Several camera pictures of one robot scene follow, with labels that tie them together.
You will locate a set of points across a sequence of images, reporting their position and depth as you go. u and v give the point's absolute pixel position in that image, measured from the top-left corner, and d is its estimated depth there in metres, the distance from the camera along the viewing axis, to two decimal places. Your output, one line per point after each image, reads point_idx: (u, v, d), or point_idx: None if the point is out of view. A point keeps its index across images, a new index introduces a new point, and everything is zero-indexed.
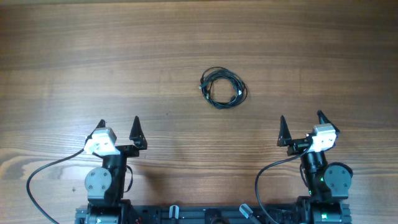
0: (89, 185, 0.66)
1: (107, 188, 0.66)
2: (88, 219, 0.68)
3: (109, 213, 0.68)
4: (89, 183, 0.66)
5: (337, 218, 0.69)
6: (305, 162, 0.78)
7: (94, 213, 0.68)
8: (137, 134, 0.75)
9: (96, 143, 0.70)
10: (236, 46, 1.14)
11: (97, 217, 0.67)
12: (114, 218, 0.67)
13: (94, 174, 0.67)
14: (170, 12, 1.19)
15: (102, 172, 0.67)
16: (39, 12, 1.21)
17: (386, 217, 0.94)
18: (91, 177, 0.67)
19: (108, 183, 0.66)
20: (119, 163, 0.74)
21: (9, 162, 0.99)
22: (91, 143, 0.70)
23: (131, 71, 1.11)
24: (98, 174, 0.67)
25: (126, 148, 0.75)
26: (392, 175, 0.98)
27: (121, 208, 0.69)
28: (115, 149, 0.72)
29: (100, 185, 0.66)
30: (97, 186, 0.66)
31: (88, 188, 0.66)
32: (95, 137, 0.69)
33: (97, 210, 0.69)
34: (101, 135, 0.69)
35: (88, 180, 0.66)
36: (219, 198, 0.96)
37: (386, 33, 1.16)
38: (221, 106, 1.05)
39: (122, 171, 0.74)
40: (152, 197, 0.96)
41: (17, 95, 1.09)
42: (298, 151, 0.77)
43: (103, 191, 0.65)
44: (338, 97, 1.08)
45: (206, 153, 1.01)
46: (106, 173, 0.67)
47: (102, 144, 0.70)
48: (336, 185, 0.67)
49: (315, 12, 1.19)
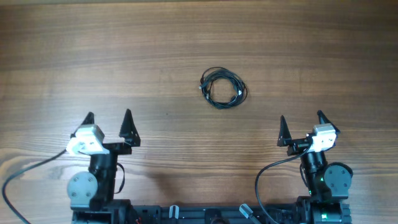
0: (73, 192, 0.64)
1: (92, 194, 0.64)
2: None
3: (97, 219, 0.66)
4: (74, 190, 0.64)
5: (337, 218, 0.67)
6: (304, 161, 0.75)
7: (81, 220, 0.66)
8: (128, 130, 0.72)
9: (80, 142, 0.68)
10: (236, 46, 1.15)
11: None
12: None
13: (77, 180, 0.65)
14: (170, 12, 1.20)
15: (87, 177, 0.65)
16: (41, 13, 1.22)
17: (387, 218, 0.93)
18: (74, 182, 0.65)
19: (94, 189, 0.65)
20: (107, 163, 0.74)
21: (10, 162, 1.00)
22: (76, 142, 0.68)
23: (132, 70, 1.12)
24: (83, 180, 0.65)
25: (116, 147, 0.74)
26: (393, 175, 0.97)
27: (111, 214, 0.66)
28: (101, 148, 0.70)
29: (84, 191, 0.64)
30: (81, 193, 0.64)
31: (71, 195, 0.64)
32: (79, 135, 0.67)
33: (83, 216, 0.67)
34: (86, 134, 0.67)
35: (71, 187, 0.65)
36: (219, 198, 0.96)
37: (386, 33, 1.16)
38: (221, 106, 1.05)
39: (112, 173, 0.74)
40: (152, 196, 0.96)
41: (17, 95, 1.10)
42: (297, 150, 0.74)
43: (88, 198, 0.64)
44: (338, 97, 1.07)
45: (206, 153, 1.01)
46: (90, 178, 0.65)
47: (87, 143, 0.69)
48: (336, 185, 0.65)
49: (315, 12, 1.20)
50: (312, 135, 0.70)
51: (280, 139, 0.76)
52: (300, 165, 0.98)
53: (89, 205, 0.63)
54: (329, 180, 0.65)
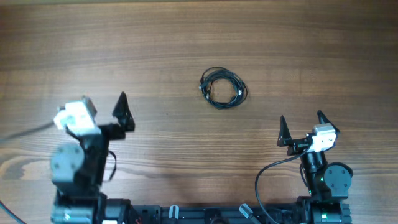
0: (55, 165, 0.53)
1: (78, 167, 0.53)
2: (54, 211, 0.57)
3: (82, 205, 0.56)
4: (56, 160, 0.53)
5: (337, 218, 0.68)
6: (303, 161, 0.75)
7: (62, 206, 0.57)
8: (122, 111, 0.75)
9: (69, 116, 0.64)
10: (236, 47, 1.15)
11: (66, 210, 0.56)
12: (87, 212, 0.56)
13: (62, 150, 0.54)
14: (170, 12, 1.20)
15: (74, 148, 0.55)
16: (41, 13, 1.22)
17: (387, 217, 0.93)
18: (58, 152, 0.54)
19: (80, 162, 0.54)
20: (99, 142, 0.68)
21: (10, 162, 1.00)
22: (64, 115, 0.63)
23: (131, 71, 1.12)
24: (68, 150, 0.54)
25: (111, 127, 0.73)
26: (393, 175, 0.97)
27: (97, 200, 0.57)
28: (92, 124, 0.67)
29: (68, 164, 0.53)
30: (65, 165, 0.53)
31: (54, 168, 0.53)
32: (69, 107, 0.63)
33: (66, 201, 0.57)
34: (78, 104, 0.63)
35: (55, 158, 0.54)
36: (219, 198, 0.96)
37: (386, 33, 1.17)
38: (221, 106, 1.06)
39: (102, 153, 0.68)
40: (151, 196, 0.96)
41: (17, 95, 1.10)
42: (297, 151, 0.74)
43: (73, 170, 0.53)
44: (338, 97, 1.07)
45: (206, 153, 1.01)
46: (77, 149, 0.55)
47: (77, 117, 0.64)
48: (336, 185, 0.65)
49: (315, 12, 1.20)
50: (312, 135, 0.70)
51: (280, 139, 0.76)
52: (300, 165, 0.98)
53: (73, 180, 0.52)
54: (329, 179, 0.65)
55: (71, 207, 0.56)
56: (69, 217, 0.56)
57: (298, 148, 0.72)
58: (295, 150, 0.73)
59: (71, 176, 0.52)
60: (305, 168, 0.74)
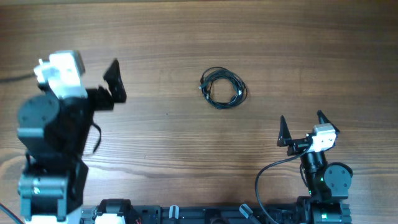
0: (23, 117, 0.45)
1: (50, 120, 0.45)
2: (22, 181, 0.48)
3: (56, 174, 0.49)
4: (25, 114, 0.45)
5: (337, 218, 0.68)
6: (303, 161, 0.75)
7: (32, 175, 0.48)
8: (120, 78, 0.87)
9: (53, 68, 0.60)
10: (236, 46, 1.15)
11: (37, 178, 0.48)
12: (61, 183, 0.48)
13: (33, 102, 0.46)
14: (170, 12, 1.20)
15: (48, 99, 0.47)
16: (41, 13, 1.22)
17: (387, 217, 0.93)
18: (28, 104, 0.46)
19: (53, 115, 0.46)
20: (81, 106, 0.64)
21: (9, 162, 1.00)
22: (47, 66, 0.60)
23: (131, 70, 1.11)
24: (41, 101, 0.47)
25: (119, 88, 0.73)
26: (393, 175, 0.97)
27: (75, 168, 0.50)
28: (79, 81, 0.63)
29: (38, 117, 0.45)
30: (36, 118, 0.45)
31: (22, 121, 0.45)
32: (53, 58, 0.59)
33: (36, 170, 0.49)
34: (62, 56, 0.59)
35: (23, 111, 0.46)
36: (219, 198, 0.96)
37: (386, 33, 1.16)
38: (221, 106, 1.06)
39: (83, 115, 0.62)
40: (151, 196, 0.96)
41: (17, 95, 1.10)
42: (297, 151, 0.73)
43: (43, 124, 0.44)
44: (338, 97, 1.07)
45: (206, 153, 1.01)
46: (52, 101, 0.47)
47: (61, 70, 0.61)
48: (336, 185, 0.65)
49: (315, 12, 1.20)
50: (313, 136, 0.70)
51: (280, 139, 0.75)
52: (300, 165, 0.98)
53: (43, 136, 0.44)
54: (329, 179, 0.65)
55: (42, 177, 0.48)
56: (38, 188, 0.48)
57: (298, 148, 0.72)
58: (295, 150, 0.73)
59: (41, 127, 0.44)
60: (305, 168, 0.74)
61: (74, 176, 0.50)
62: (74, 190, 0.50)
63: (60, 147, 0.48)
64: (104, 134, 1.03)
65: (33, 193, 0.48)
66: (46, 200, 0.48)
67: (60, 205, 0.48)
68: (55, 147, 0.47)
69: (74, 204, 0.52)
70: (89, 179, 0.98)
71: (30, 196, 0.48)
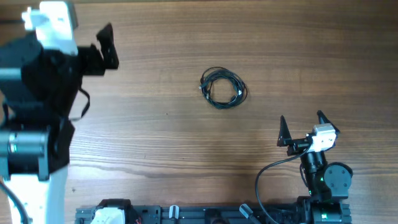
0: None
1: (30, 59, 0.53)
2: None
3: (35, 130, 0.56)
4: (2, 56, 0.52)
5: (337, 218, 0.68)
6: (303, 161, 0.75)
7: (7, 131, 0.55)
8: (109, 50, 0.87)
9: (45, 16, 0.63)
10: (236, 46, 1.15)
11: (12, 134, 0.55)
12: (39, 139, 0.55)
13: (12, 44, 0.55)
14: (170, 12, 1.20)
15: (28, 43, 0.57)
16: None
17: (387, 217, 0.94)
18: (8, 46, 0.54)
19: (31, 56, 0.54)
20: (73, 65, 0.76)
21: None
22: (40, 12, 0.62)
23: (131, 70, 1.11)
24: (20, 44, 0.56)
25: (111, 49, 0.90)
26: (393, 175, 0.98)
27: (61, 121, 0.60)
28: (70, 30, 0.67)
29: (20, 56, 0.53)
30: (19, 54, 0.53)
31: None
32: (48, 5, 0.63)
33: (13, 125, 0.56)
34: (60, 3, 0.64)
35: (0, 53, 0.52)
36: (219, 198, 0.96)
37: (386, 33, 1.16)
38: (221, 106, 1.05)
39: (72, 73, 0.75)
40: (151, 196, 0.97)
41: None
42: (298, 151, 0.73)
43: (23, 61, 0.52)
44: (339, 97, 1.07)
45: (206, 153, 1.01)
46: (32, 43, 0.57)
47: (54, 18, 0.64)
48: (336, 185, 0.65)
49: (315, 12, 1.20)
50: (313, 136, 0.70)
51: (281, 139, 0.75)
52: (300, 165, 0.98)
53: (20, 74, 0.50)
54: (329, 179, 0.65)
55: (19, 133, 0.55)
56: (15, 141, 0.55)
57: (298, 148, 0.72)
58: (295, 150, 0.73)
59: (19, 69, 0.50)
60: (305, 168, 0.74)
61: (56, 131, 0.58)
62: (53, 147, 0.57)
63: (41, 98, 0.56)
64: (104, 134, 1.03)
65: (9, 152, 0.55)
66: (23, 159, 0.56)
67: (40, 163, 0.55)
68: (43, 104, 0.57)
69: (58, 162, 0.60)
70: (90, 179, 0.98)
71: (5, 154, 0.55)
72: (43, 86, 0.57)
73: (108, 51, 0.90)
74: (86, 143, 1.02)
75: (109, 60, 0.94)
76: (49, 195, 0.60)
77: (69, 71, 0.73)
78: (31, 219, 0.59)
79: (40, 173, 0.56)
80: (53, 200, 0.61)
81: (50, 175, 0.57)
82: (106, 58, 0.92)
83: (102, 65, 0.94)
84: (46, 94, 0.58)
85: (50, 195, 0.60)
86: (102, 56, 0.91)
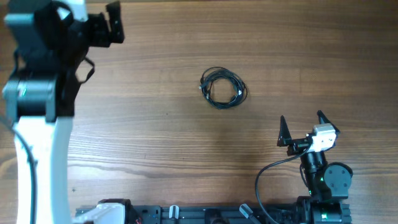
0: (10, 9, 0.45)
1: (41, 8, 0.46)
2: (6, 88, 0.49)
3: (42, 77, 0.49)
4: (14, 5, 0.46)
5: (337, 218, 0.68)
6: (303, 161, 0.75)
7: (15, 79, 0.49)
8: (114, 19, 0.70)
9: None
10: (236, 46, 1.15)
11: (20, 83, 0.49)
12: (46, 86, 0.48)
13: None
14: (170, 12, 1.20)
15: None
16: None
17: (387, 217, 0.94)
18: None
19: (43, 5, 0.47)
20: (81, 30, 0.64)
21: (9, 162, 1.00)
22: None
23: (131, 71, 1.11)
24: None
25: (120, 20, 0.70)
26: (393, 175, 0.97)
27: (69, 71, 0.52)
28: None
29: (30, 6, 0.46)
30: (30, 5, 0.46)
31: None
32: None
33: (20, 75, 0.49)
34: None
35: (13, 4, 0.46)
36: (219, 198, 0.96)
37: (387, 33, 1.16)
38: (221, 106, 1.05)
39: (84, 40, 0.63)
40: (152, 196, 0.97)
41: None
42: (298, 150, 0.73)
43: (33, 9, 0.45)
44: (339, 97, 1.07)
45: (206, 153, 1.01)
46: None
47: None
48: (336, 185, 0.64)
49: (315, 12, 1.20)
50: (313, 136, 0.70)
51: (280, 138, 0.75)
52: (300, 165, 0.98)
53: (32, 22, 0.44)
54: (329, 179, 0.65)
55: (28, 80, 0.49)
56: (23, 91, 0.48)
57: (298, 148, 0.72)
58: (295, 150, 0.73)
59: (32, 15, 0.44)
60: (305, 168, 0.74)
61: (64, 79, 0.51)
62: (61, 95, 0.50)
63: (51, 45, 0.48)
64: (104, 134, 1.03)
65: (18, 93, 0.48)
66: (33, 101, 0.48)
67: (47, 104, 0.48)
68: (54, 50, 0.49)
69: (66, 112, 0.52)
70: (90, 179, 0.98)
71: (15, 100, 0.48)
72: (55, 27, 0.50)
73: (115, 22, 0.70)
74: (86, 143, 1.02)
75: (113, 33, 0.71)
76: (53, 162, 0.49)
77: (80, 35, 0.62)
78: (36, 162, 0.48)
79: (46, 115, 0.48)
80: (60, 147, 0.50)
81: (57, 118, 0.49)
82: (112, 31, 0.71)
83: (105, 36, 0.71)
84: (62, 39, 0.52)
85: (58, 138, 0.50)
86: (105, 27, 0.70)
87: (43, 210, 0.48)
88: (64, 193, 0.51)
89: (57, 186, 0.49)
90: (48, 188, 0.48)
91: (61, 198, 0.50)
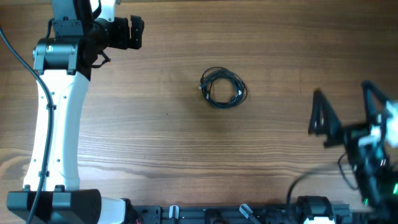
0: None
1: None
2: (37, 48, 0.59)
3: (67, 43, 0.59)
4: None
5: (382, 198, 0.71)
6: (350, 152, 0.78)
7: (44, 43, 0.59)
8: (138, 25, 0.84)
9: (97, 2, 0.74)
10: (236, 46, 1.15)
11: (48, 45, 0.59)
12: (71, 50, 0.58)
13: None
14: (170, 12, 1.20)
15: None
16: (41, 12, 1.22)
17: None
18: None
19: None
20: (107, 27, 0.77)
21: (9, 162, 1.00)
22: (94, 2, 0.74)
23: (131, 71, 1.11)
24: None
25: (140, 29, 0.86)
26: None
27: (90, 42, 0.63)
28: (112, 5, 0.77)
29: None
30: None
31: None
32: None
33: (48, 41, 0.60)
34: None
35: None
36: (219, 198, 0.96)
37: (387, 33, 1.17)
38: (221, 106, 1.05)
39: (108, 35, 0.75)
40: (151, 196, 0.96)
41: (17, 95, 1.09)
42: (349, 139, 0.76)
43: None
44: (338, 97, 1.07)
45: (206, 153, 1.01)
46: None
47: None
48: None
49: (315, 12, 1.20)
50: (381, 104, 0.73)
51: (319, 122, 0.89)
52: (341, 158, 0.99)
53: None
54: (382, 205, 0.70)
55: (55, 44, 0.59)
56: (51, 50, 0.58)
57: (341, 129, 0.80)
58: (332, 130, 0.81)
59: None
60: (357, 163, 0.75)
61: (84, 46, 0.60)
62: (82, 57, 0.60)
63: (81, 19, 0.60)
64: (104, 134, 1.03)
65: (46, 51, 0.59)
66: (58, 58, 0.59)
67: (70, 58, 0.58)
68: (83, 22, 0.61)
69: (83, 72, 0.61)
70: (90, 178, 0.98)
71: (44, 55, 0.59)
72: (87, 7, 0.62)
73: (136, 30, 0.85)
74: (86, 143, 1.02)
75: (133, 40, 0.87)
76: (68, 117, 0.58)
77: (107, 32, 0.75)
78: (55, 107, 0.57)
79: (69, 66, 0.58)
80: (75, 106, 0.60)
81: (77, 71, 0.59)
82: (132, 38, 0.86)
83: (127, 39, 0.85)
84: (90, 20, 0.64)
85: (73, 98, 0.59)
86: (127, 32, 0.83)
87: (55, 154, 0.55)
88: (74, 147, 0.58)
89: (69, 135, 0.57)
90: (63, 130, 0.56)
91: (71, 149, 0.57)
